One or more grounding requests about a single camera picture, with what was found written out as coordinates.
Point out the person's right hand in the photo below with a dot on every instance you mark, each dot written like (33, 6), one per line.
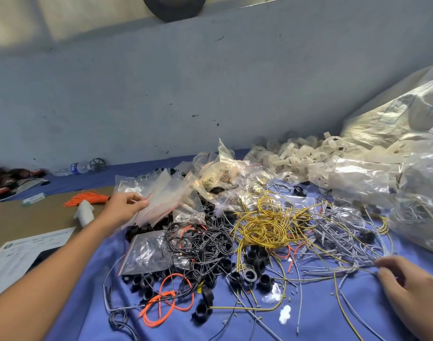
(419, 298)

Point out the person's left hand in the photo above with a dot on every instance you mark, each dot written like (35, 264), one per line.
(120, 213)

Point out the red-zip plastic bag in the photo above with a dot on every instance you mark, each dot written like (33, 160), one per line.
(145, 253)

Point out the stack of plastic bags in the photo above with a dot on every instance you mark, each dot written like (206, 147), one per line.
(166, 195)

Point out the heap of plastic bags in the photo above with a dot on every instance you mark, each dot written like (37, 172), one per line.
(223, 174)

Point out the pile of black plastic rings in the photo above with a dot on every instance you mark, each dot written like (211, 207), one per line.
(252, 262)

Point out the pile of large plastic bags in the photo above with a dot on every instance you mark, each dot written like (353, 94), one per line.
(408, 124)

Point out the pile of white plastic wheels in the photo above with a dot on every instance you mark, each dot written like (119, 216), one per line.
(302, 152)

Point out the person's left forearm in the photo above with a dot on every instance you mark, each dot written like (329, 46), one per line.
(46, 287)

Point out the white handheld device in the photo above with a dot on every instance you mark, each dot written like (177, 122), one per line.
(85, 213)

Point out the orange tie bundle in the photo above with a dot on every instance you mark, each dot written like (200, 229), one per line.
(85, 199)

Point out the black round wheel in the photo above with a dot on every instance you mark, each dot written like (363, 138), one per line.
(98, 164)

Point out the clear plastic water bottle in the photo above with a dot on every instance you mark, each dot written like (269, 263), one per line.
(74, 168)

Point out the small white label card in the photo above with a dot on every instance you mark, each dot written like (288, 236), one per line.
(34, 199)

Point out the black smartphone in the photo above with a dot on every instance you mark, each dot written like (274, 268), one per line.
(42, 257)

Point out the brown cardboard sheet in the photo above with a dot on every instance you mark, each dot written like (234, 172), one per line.
(24, 220)

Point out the blue cloth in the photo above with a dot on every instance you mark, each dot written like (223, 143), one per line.
(81, 316)

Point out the white paper sheet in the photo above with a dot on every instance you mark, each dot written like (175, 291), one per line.
(14, 255)

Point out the black round object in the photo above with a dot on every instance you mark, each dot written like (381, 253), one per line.
(174, 7)

